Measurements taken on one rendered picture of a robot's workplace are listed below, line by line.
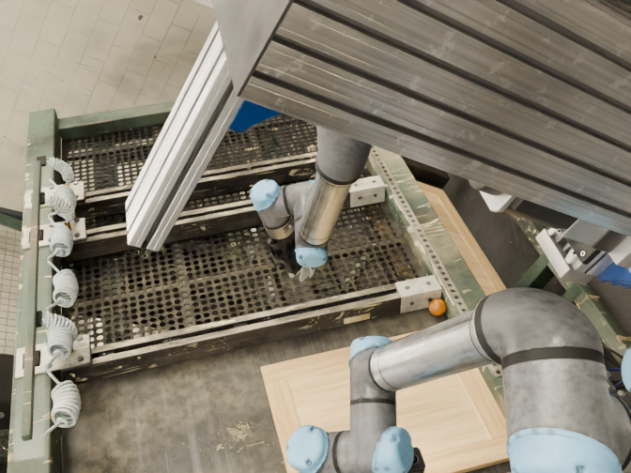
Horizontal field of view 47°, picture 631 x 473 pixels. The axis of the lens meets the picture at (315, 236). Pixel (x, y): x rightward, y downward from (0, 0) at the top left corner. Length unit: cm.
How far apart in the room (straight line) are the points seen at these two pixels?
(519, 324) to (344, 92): 33
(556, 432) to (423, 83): 40
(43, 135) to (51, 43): 417
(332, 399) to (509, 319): 111
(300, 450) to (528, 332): 48
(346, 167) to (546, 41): 62
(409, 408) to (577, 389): 112
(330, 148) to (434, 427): 84
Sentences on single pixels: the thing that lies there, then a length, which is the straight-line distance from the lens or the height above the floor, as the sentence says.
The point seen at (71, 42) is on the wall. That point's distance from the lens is 705.
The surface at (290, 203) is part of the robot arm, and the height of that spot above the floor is 151.
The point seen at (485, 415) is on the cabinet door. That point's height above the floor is 93.
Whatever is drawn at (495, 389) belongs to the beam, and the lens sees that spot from 197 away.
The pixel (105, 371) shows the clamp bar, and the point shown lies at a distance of 208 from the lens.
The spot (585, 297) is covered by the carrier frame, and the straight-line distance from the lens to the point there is 276.
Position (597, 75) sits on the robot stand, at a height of 164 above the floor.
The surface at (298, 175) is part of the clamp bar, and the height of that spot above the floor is 112.
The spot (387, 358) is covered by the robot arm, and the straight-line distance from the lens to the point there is 112.
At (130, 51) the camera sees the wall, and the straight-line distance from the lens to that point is 708.
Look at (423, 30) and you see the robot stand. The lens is 80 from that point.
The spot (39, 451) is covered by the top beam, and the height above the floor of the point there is 189.
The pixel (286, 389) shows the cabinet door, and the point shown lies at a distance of 197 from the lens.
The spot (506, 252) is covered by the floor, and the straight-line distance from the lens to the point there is 331.
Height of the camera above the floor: 230
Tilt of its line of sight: 29 degrees down
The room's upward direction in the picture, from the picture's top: 75 degrees counter-clockwise
